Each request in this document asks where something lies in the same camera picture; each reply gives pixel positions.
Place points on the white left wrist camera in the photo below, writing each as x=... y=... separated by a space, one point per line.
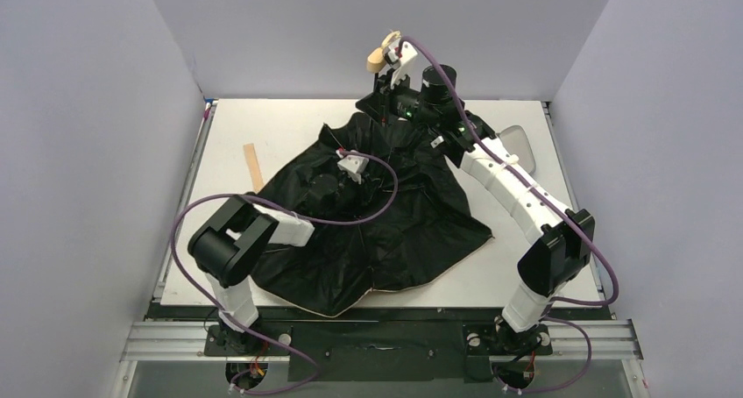
x=353 y=164

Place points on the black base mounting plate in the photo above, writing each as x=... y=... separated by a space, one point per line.
x=386 y=345

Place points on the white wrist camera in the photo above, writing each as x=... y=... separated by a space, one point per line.
x=400 y=56
x=353 y=164

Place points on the beige umbrella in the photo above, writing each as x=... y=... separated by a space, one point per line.
x=419 y=221

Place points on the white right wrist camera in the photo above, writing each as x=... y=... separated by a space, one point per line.
x=400 y=56

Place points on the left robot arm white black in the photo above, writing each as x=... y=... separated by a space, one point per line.
x=229 y=244

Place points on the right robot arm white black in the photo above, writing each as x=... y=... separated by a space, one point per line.
x=559 y=236

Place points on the aluminium front rail frame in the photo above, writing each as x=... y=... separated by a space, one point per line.
x=589 y=359

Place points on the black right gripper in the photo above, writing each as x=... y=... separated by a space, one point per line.
x=378 y=102

